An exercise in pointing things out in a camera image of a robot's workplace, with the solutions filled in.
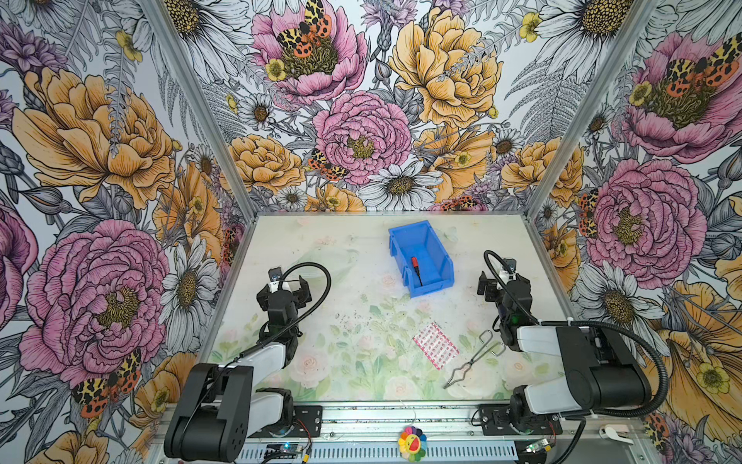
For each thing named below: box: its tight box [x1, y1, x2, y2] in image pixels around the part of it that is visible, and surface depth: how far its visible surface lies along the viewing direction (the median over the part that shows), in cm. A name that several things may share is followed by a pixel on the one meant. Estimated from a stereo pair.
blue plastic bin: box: [388, 220, 456, 298], surface depth 107 cm
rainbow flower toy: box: [398, 425, 428, 464], surface depth 71 cm
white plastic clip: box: [599, 423, 634, 445], surface depth 73 cm
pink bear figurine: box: [176, 429, 196, 448], surface depth 41 cm
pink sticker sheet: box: [412, 321, 460, 371], surface depth 89 cm
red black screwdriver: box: [410, 256, 424, 288], surface depth 107 cm
